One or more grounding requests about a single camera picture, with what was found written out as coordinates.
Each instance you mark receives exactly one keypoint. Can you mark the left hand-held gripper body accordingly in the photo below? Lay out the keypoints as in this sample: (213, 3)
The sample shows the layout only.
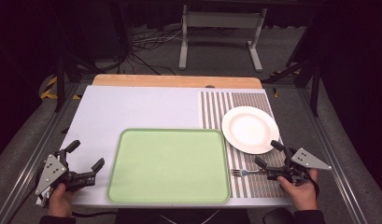
(51, 174)

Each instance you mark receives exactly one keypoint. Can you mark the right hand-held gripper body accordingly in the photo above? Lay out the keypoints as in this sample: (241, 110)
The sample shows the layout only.
(307, 160)

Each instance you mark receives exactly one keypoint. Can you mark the silver fork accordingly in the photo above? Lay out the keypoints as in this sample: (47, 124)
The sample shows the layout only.
(241, 172)

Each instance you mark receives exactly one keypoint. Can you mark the person's left hand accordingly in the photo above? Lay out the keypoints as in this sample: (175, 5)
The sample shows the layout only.
(59, 200)

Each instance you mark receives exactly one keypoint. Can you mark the person's right hand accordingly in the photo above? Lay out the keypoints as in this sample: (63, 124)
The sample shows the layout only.
(300, 194)

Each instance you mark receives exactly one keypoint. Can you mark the white round plate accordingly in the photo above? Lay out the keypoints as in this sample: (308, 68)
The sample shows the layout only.
(249, 129)

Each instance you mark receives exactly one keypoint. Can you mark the yellow black floor tape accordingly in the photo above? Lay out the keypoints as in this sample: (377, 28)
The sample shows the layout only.
(48, 90)

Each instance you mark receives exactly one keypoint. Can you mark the black tripod stand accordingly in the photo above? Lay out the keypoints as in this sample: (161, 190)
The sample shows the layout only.
(60, 81)
(307, 71)

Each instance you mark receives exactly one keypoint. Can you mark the white table cover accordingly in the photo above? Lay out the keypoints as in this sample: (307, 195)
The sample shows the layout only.
(132, 107)

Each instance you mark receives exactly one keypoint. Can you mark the grey striped placemat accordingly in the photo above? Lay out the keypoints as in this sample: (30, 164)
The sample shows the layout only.
(215, 109)

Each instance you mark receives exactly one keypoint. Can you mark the light green tray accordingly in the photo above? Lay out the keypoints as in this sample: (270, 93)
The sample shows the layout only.
(168, 166)

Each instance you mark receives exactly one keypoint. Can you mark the grey metal stand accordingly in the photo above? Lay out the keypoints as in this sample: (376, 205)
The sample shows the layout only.
(221, 20)

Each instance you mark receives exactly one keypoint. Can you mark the aluminium frame rail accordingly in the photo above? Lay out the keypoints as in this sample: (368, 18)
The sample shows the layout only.
(33, 155)
(332, 155)

